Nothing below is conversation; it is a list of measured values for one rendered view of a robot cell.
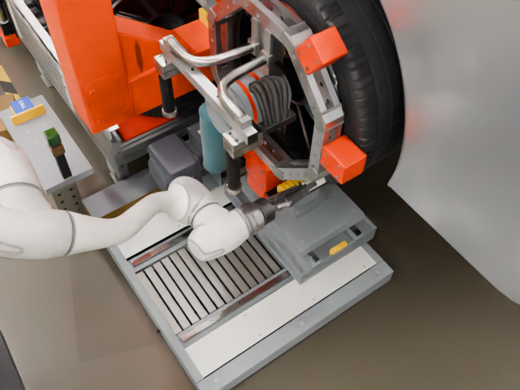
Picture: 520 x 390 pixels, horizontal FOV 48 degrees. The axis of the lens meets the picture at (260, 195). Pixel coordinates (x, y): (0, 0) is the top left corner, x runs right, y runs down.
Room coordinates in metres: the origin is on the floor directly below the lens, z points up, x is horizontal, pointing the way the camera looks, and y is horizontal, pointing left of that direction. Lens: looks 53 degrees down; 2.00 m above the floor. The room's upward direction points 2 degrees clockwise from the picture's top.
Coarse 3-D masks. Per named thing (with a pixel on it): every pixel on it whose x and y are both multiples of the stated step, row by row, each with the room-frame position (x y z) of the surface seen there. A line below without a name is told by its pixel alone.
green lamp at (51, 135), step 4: (52, 128) 1.23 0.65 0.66; (44, 132) 1.21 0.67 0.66; (48, 132) 1.21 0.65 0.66; (52, 132) 1.21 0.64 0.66; (56, 132) 1.21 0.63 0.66; (44, 136) 1.20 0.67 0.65; (48, 136) 1.19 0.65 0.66; (52, 136) 1.19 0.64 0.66; (56, 136) 1.20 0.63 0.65; (48, 140) 1.18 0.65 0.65; (52, 140) 1.19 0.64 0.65; (56, 140) 1.20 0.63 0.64; (60, 140) 1.20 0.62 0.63; (48, 144) 1.19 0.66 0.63; (52, 144) 1.19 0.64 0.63; (56, 144) 1.20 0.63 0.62
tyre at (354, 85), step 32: (288, 0) 1.27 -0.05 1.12; (320, 0) 1.21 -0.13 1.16; (352, 0) 1.23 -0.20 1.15; (352, 32) 1.14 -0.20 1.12; (384, 32) 1.17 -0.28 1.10; (352, 64) 1.08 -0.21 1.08; (384, 64) 1.12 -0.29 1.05; (352, 96) 1.05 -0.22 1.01; (384, 96) 1.07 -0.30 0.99; (352, 128) 1.04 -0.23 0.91; (384, 128) 1.05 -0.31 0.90
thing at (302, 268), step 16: (224, 192) 1.42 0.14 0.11; (368, 224) 1.27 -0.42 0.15; (272, 240) 1.17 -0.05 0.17; (336, 240) 1.19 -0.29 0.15; (352, 240) 1.19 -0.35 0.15; (368, 240) 1.23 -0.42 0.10; (288, 256) 1.11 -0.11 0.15; (304, 256) 1.10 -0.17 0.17; (320, 256) 1.10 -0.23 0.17; (336, 256) 1.12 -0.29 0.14; (304, 272) 1.03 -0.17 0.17
